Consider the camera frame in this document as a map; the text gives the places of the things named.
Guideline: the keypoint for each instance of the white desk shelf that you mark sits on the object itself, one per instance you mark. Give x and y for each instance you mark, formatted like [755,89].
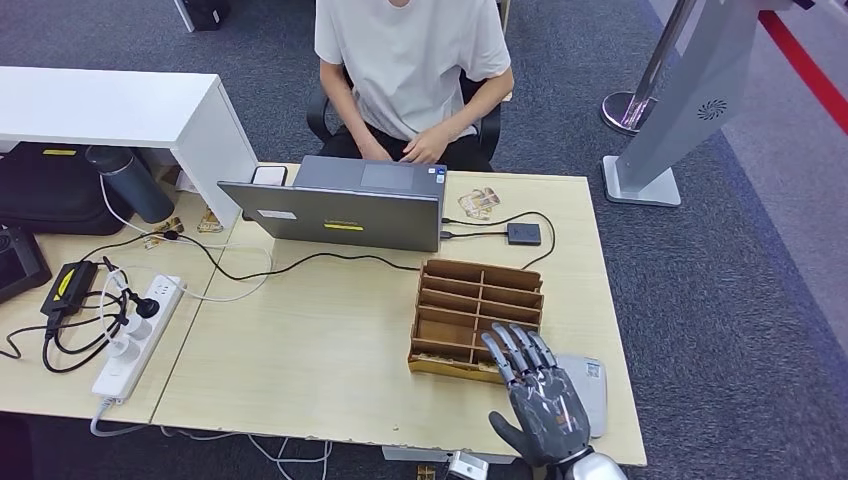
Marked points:
[99,106]

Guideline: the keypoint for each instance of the red barrier belt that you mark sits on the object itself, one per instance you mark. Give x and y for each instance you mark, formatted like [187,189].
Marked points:
[808,73]

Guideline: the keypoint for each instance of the person's right forearm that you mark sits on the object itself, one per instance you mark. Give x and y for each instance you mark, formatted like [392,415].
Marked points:
[341,99]

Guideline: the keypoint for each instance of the person's left hand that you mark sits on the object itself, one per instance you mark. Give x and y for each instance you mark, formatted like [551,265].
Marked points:
[424,147]

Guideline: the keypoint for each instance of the grey laptop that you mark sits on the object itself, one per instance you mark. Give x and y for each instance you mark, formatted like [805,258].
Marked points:
[344,218]

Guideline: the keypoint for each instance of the black office chair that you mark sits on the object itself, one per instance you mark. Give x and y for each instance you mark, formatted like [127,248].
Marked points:
[490,126]

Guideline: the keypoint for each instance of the chrome stanchion post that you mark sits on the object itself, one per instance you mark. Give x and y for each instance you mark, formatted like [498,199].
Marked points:
[627,112]

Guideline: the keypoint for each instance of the silver kiosk stand swirl logo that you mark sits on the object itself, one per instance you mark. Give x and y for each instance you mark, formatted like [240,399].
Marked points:
[689,99]

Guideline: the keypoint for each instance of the white plug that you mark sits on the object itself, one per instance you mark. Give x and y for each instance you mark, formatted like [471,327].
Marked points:
[138,328]
[124,348]

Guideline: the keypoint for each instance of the black plug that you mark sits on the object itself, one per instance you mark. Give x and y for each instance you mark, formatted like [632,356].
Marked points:
[147,309]

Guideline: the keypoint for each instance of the dark water bottle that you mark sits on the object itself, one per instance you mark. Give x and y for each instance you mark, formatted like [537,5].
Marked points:
[132,185]

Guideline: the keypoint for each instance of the white smartphone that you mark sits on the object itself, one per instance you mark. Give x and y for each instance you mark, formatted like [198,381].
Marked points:
[269,176]

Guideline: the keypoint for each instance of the small gold packet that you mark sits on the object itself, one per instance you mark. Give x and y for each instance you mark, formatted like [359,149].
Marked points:
[164,230]
[210,222]

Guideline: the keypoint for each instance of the white card reader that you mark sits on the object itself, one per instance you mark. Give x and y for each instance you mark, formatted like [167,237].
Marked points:
[593,397]

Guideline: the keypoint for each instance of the black bag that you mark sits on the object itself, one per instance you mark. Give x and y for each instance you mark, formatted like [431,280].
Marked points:
[46,192]

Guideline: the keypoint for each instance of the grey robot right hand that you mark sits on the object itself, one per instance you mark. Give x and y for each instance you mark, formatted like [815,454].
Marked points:
[550,417]

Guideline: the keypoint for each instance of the person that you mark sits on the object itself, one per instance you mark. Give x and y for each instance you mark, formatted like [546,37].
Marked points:
[411,66]

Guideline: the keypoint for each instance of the person's right hand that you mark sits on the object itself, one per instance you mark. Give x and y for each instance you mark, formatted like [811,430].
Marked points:
[371,149]

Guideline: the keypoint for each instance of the black external drive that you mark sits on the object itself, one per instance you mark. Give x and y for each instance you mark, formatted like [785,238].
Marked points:
[524,234]

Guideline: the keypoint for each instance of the black power adapter yellow label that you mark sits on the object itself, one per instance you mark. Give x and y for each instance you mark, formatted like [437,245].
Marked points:
[67,288]

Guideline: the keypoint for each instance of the wooden card organizer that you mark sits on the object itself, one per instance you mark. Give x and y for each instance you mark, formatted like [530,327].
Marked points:
[457,331]

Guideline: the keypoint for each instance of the white power strip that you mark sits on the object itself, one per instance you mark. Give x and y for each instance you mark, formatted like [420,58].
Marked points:
[118,378]

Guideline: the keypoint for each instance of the small yellow brown tag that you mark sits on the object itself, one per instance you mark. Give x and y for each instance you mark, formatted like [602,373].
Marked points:
[425,473]

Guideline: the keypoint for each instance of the person's left forearm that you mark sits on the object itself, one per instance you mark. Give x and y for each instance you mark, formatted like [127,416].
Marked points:
[477,106]

